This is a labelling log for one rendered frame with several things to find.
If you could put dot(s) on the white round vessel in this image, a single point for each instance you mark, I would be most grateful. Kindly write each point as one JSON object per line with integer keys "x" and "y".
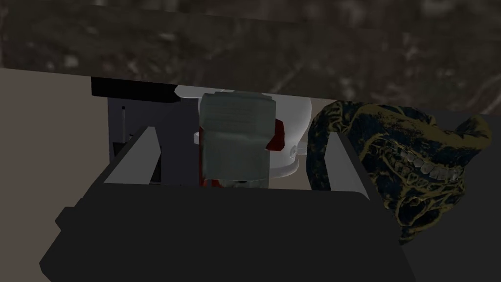
{"x": 292, "y": 117}

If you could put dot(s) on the dark grey upright block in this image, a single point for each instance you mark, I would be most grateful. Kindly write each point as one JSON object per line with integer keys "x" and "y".
{"x": 178, "y": 137}

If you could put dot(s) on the black and gold skull mug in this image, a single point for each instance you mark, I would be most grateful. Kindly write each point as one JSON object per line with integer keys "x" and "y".
{"x": 411, "y": 129}

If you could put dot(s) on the grey-green and red box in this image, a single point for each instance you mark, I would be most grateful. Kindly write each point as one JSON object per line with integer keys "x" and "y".
{"x": 235, "y": 137}

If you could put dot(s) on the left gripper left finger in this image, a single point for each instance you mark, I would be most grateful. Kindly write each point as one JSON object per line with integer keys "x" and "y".
{"x": 135, "y": 164}

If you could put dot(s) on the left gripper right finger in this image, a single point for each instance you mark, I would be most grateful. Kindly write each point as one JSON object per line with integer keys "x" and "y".
{"x": 338, "y": 168}

